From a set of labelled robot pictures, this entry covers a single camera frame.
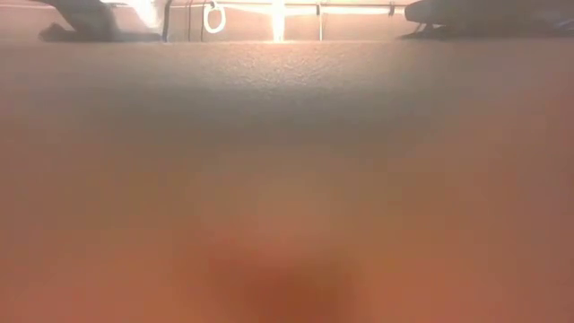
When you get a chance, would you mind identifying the white cable loop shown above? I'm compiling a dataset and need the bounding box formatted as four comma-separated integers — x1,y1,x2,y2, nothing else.
203,0,227,35

